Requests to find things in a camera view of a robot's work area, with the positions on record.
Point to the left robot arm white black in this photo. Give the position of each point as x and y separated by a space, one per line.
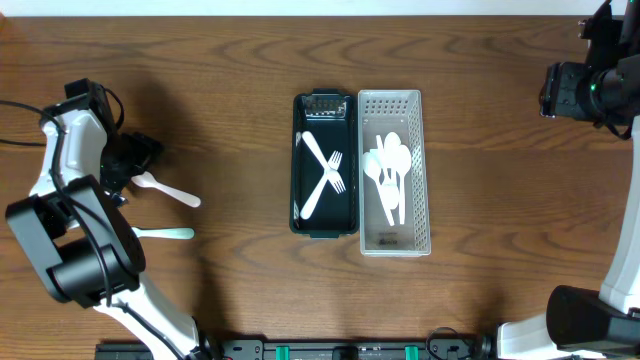
74 235

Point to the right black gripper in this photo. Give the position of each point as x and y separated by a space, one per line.
568 95

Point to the white plastic fork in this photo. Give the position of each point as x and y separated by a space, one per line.
313 199
315 150

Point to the white plastic spoon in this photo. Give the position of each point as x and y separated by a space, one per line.
391 143
402 166
373 170

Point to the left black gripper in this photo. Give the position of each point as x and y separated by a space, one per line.
142 150

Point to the fork with mint handle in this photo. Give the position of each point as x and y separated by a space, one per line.
165 233

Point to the dark green plastic basket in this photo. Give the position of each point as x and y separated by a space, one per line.
330 115

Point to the short white spoon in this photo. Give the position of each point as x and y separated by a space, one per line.
147 180

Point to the clear plastic basket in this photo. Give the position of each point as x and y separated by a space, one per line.
381 112

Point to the black mounting rail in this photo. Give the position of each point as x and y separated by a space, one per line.
442 343

